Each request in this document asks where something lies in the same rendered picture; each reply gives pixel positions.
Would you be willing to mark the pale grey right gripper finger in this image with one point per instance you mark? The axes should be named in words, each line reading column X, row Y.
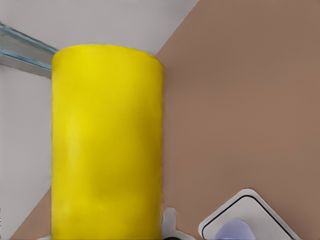
column 170, row 222

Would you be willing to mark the pale purple cup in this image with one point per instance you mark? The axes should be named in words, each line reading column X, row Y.
column 235, row 230

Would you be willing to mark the silver frame post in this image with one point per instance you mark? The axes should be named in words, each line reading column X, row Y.
column 25, row 52

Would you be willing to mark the yellow sauce bottle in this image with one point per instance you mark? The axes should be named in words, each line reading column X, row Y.
column 107, row 140

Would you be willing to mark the white kitchen scale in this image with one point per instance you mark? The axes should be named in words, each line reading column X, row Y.
column 262, row 215

